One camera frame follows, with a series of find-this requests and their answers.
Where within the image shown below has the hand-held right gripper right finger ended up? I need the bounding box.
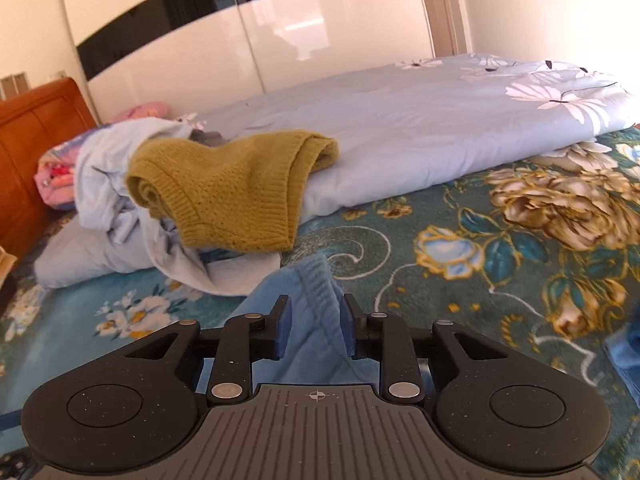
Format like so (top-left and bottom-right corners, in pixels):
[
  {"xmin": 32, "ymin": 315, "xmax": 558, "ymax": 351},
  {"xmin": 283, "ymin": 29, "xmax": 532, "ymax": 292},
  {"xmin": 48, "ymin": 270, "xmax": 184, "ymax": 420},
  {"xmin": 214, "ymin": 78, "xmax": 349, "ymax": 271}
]
[{"xmin": 340, "ymin": 292, "xmax": 507, "ymax": 404}]

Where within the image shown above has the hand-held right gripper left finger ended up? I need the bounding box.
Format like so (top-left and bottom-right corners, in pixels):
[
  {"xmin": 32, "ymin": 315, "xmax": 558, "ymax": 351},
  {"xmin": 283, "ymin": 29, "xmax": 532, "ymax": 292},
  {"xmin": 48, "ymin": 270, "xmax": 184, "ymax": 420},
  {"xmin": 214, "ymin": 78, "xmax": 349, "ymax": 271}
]
[{"xmin": 124, "ymin": 294, "xmax": 292, "ymax": 407}]

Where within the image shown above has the wall switch panel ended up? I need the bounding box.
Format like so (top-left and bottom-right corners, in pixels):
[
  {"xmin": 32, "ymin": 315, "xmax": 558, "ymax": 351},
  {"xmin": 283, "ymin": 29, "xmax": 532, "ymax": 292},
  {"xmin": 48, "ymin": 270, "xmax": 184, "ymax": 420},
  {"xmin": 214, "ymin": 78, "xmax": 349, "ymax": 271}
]
[{"xmin": 0, "ymin": 72, "xmax": 29, "ymax": 102}]

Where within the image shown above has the dark blue garment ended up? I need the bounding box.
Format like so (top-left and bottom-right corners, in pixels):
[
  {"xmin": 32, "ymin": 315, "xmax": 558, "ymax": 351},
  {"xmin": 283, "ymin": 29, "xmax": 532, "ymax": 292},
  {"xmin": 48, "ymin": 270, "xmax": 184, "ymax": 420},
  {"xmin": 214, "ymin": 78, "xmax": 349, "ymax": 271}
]
[{"xmin": 602, "ymin": 300, "xmax": 640, "ymax": 393}]

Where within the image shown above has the pink cloth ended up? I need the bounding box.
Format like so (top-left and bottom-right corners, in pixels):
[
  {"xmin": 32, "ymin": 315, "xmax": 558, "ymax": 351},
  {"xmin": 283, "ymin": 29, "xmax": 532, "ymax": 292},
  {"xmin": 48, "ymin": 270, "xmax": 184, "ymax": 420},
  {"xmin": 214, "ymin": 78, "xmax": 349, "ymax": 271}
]
[{"xmin": 109, "ymin": 101, "xmax": 174, "ymax": 124}]

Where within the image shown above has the light blue fleece garment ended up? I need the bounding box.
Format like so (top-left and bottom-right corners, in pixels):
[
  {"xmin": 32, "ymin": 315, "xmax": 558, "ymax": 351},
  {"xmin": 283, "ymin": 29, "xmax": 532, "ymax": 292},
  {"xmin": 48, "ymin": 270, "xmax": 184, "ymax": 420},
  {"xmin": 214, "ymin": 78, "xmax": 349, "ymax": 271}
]
[{"xmin": 196, "ymin": 254, "xmax": 382, "ymax": 392}]

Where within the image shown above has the wooden headboard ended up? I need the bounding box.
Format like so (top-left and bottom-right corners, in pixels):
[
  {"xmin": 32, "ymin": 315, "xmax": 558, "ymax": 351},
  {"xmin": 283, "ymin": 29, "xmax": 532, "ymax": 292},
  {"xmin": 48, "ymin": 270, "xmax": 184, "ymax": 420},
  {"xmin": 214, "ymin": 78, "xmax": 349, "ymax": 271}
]
[{"xmin": 0, "ymin": 77, "xmax": 99, "ymax": 262}]

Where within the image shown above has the crumpled pale blue shirt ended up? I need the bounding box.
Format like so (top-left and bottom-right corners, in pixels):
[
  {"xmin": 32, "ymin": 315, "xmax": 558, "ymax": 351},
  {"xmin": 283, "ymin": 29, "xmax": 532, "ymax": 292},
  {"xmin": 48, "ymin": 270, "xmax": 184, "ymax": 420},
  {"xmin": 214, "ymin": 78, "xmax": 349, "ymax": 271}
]
[{"xmin": 75, "ymin": 119, "xmax": 282, "ymax": 297}]

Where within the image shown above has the teal floral blanket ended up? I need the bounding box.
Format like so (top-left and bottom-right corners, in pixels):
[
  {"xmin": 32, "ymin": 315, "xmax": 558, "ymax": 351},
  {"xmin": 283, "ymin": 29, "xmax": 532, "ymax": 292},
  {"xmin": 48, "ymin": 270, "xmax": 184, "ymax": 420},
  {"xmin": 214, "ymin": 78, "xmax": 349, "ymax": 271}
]
[{"xmin": 0, "ymin": 125, "xmax": 640, "ymax": 480}]

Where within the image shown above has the folded pale blue floral quilt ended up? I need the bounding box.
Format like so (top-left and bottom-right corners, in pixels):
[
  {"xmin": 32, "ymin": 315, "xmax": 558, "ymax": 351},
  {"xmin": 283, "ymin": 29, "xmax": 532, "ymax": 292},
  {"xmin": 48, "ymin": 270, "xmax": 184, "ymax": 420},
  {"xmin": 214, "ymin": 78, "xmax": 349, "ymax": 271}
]
[{"xmin": 187, "ymin": 52, "xmax": 634, "ymax": 224}]

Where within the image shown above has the pink floral pillow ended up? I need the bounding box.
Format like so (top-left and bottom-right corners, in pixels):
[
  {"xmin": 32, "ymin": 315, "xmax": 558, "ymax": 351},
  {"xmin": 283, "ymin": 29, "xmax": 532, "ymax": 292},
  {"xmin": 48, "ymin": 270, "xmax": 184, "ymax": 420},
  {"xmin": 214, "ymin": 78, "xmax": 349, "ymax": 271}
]
[{"xmin": 34, "ymin": 129, "xmax": 103, "ymax": 211}]

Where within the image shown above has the mustard knit sweater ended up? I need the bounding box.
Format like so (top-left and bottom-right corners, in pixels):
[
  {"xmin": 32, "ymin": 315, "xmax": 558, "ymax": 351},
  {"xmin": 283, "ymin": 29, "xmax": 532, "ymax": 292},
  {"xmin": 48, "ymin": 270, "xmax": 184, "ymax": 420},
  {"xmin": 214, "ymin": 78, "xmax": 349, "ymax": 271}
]
[{"xmin": 126, "ymin": 130, "xmax": 340, "ymax": 254}]

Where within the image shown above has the white wardrobe with black stripe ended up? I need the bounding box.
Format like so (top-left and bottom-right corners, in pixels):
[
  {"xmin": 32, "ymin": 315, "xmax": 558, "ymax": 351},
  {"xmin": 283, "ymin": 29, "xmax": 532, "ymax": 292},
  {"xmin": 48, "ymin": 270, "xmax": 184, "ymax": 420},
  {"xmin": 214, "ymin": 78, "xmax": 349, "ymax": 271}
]
[{"xmin": 55, "ymin": 0, "xmax": 472, "ymax": 127}]

